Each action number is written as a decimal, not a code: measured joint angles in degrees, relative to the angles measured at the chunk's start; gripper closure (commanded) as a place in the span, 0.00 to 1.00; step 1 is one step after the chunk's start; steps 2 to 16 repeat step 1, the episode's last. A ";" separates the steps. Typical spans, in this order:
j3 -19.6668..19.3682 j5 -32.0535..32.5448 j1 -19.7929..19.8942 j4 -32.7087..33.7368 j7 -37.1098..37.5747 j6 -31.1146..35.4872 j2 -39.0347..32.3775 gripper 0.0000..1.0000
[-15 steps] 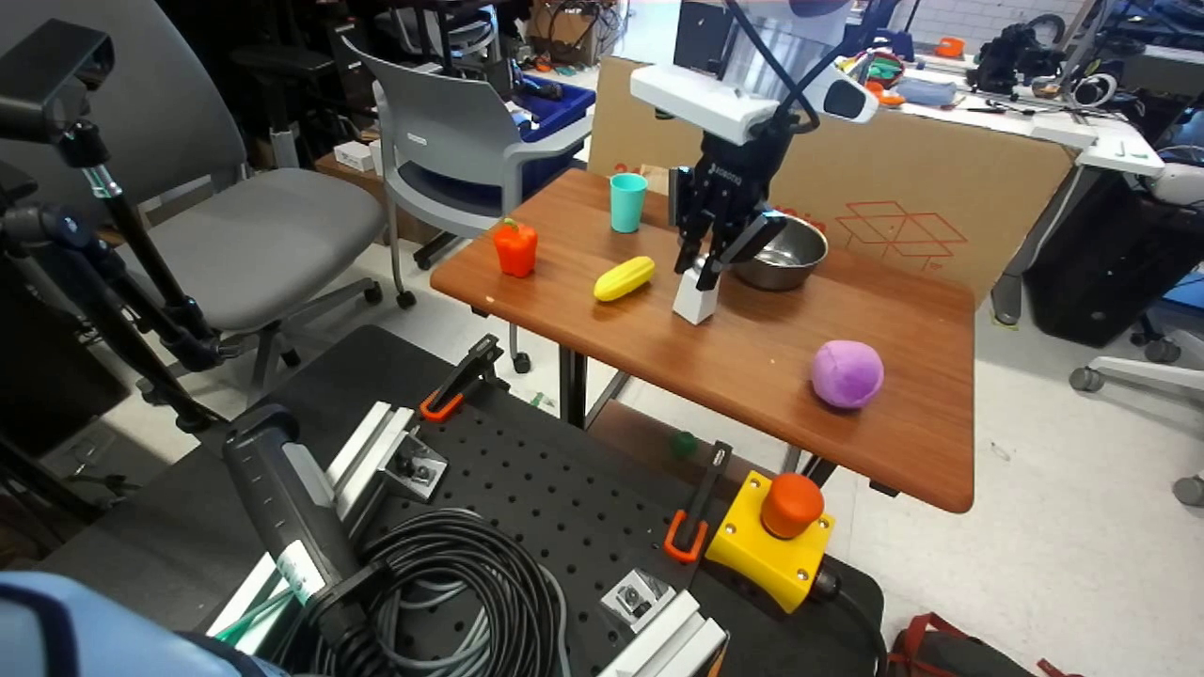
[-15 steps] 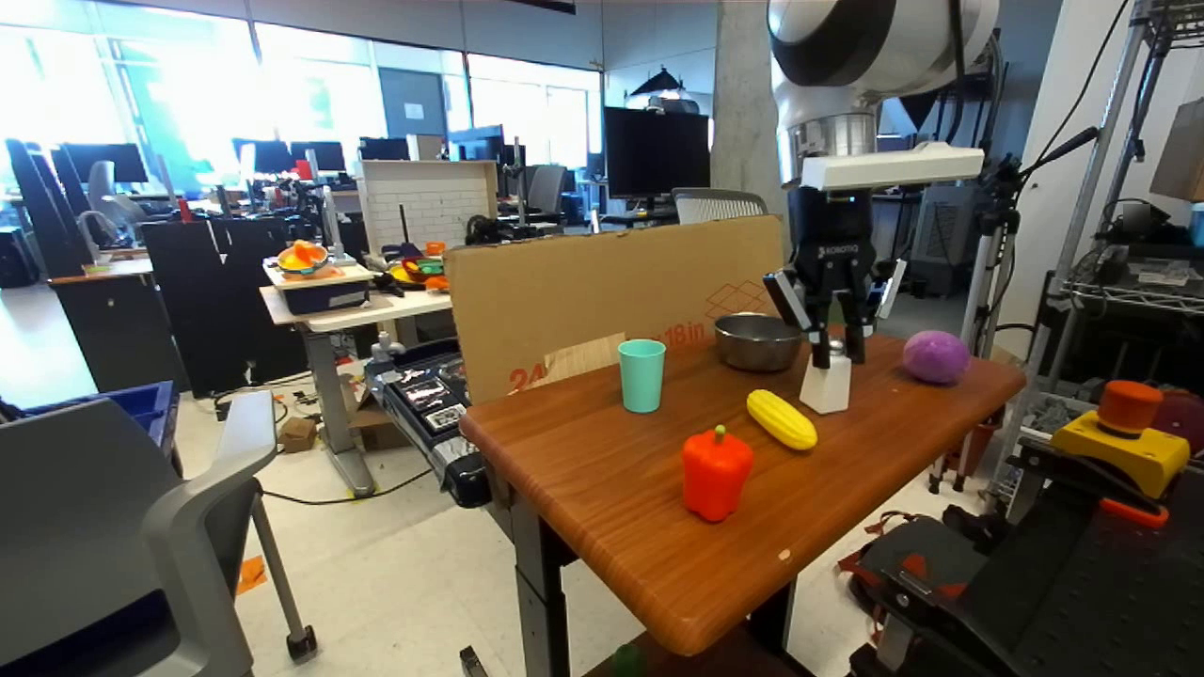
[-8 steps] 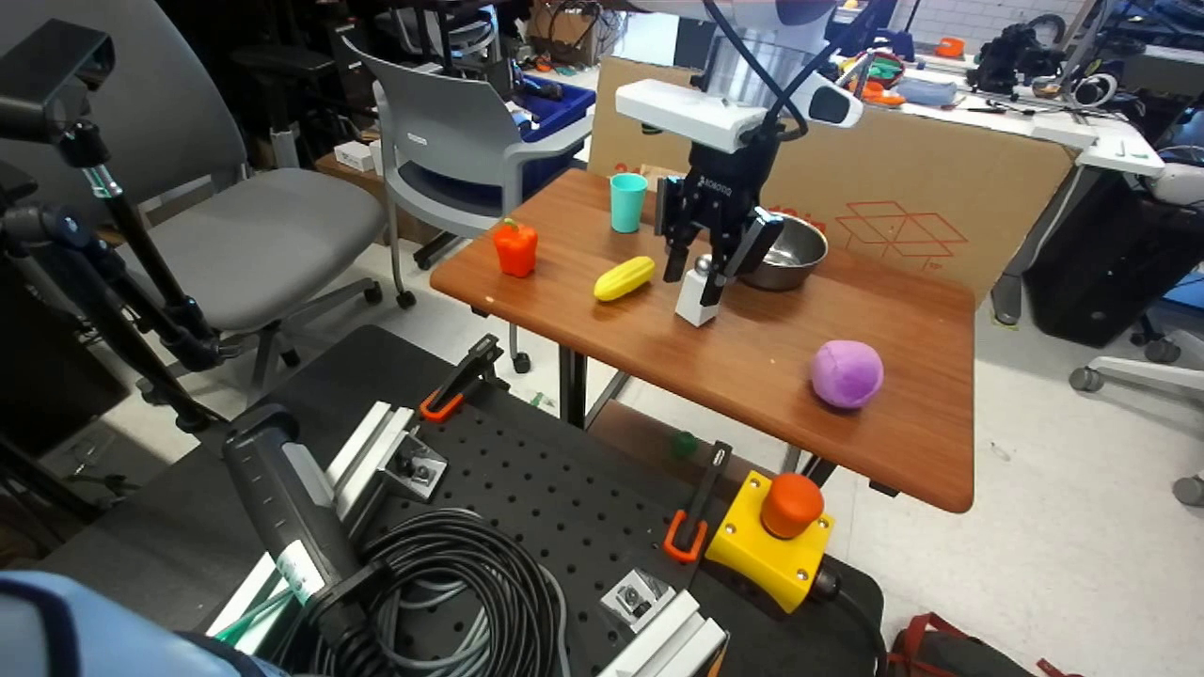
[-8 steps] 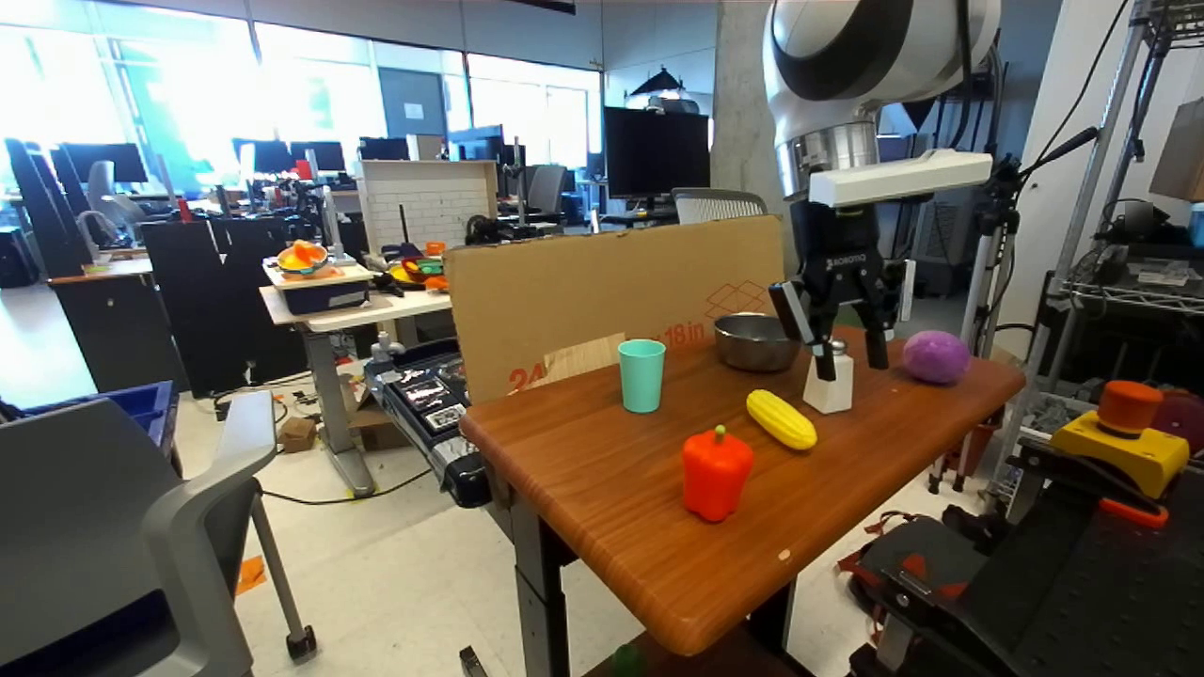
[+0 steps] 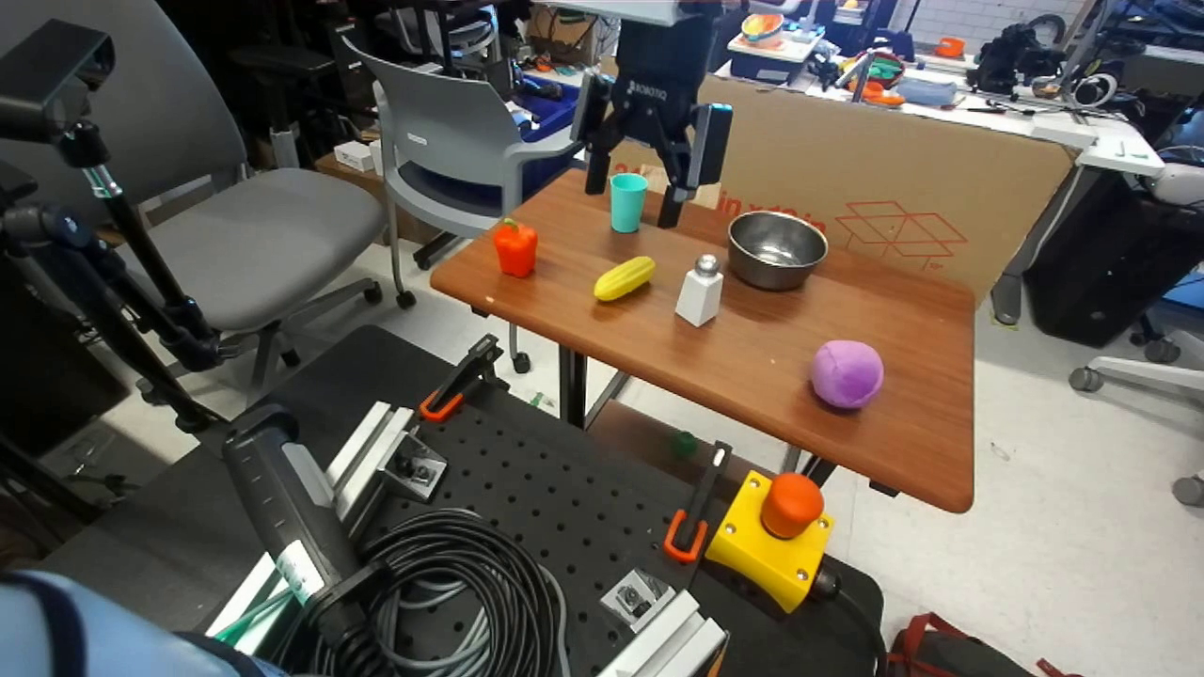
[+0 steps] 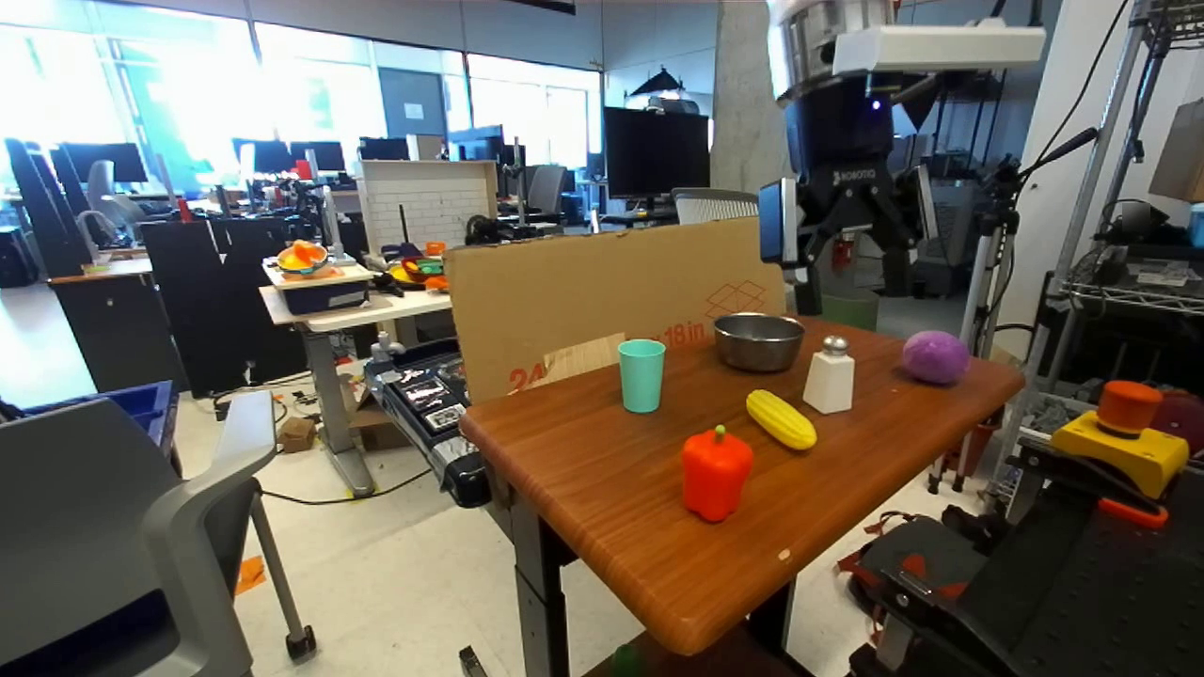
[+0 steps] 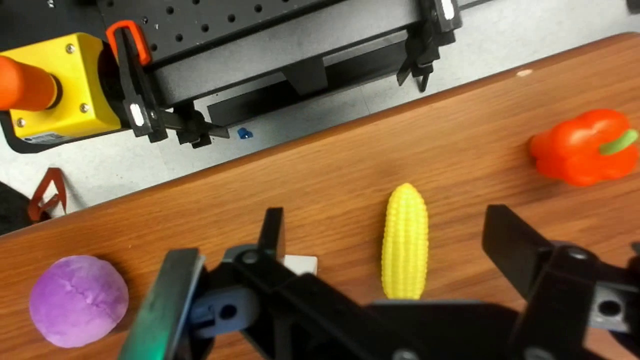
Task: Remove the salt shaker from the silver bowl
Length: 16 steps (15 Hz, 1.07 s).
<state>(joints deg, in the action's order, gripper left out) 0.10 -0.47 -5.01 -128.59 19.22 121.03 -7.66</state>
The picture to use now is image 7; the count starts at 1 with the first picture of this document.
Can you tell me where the orange toy bell pepper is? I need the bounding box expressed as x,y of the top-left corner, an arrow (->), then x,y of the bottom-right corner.
528,108 -> 640,189

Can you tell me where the purple plush ball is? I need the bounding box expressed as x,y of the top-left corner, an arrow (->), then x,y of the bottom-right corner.
28,255 -> 130,351

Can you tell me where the orange handled black clamp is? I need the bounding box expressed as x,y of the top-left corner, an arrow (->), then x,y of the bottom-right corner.
105,18 -> 233,151

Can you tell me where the yellow toy corn cob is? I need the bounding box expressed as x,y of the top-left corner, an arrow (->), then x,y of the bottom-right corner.
381,183 -> 431,303

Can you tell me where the yellow emergency stop button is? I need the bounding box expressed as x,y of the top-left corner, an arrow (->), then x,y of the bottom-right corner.
0,31 -> 124,147

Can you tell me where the red metal bracket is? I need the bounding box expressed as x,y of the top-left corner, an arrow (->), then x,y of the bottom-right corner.
26,166 -> 69,227

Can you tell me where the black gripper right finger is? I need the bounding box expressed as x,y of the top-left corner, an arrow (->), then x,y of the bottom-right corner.
482,205 -> 640,360

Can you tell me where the black bar clamp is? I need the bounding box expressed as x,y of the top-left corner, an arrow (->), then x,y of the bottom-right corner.
397,0 -> 464,95

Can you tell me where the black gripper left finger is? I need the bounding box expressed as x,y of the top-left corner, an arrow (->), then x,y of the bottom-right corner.
118,206 -> 377,360

